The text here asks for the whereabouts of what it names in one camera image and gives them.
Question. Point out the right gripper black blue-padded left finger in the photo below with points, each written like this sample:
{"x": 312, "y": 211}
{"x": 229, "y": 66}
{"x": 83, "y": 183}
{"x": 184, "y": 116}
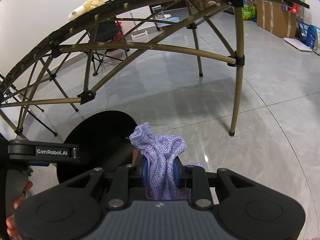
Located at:
{"x": 128, "y": 184}

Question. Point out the green snack bag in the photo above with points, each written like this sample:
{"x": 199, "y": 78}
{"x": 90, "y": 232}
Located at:
{"x": 248, "y": 12}

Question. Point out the red bucket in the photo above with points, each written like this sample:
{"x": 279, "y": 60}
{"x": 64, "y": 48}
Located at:
{"x": 117, "y": 32}

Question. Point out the yellow white plush toy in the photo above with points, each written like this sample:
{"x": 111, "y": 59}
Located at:
{"x": 87, "y": 6}

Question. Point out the person's left hand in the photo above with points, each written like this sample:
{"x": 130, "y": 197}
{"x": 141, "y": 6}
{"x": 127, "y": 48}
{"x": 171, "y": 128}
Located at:
{"x": 10, "y": 222}

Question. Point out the large cardboard box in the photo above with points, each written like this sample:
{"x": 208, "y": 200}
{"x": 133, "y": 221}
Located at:
{"x": 272, "y": 18}

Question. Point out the tan folding slat table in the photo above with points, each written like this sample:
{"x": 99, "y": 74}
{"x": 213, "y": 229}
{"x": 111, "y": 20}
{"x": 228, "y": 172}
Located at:
{"x": 19, "y": 86}

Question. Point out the pet water feeder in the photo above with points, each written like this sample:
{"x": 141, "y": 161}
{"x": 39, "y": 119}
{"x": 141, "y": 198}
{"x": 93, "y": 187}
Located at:
{"x": 163, "y": 20}

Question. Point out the black folding chair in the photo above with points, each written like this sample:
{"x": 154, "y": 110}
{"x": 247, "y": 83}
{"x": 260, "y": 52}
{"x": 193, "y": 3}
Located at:
{"x": 103, "y": 34}

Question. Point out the purple knit pouch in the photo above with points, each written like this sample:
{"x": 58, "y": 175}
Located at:
{"x": 160, "y": 152}

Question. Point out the blue pet food bag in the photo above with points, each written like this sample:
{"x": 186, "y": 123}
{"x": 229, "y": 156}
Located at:
{"x": 306, "y": 34}

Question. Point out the white bathroom scale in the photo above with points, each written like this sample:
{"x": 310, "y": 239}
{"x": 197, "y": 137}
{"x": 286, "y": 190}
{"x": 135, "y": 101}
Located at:
{"x": 297, "y": 44}

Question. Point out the black round trash bin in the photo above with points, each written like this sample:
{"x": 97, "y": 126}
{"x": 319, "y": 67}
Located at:
{"x": 103, "y": 141}

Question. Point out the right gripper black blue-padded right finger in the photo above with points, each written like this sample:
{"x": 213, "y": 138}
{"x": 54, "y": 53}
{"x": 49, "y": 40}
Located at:
{"x": 194, "y": 178}

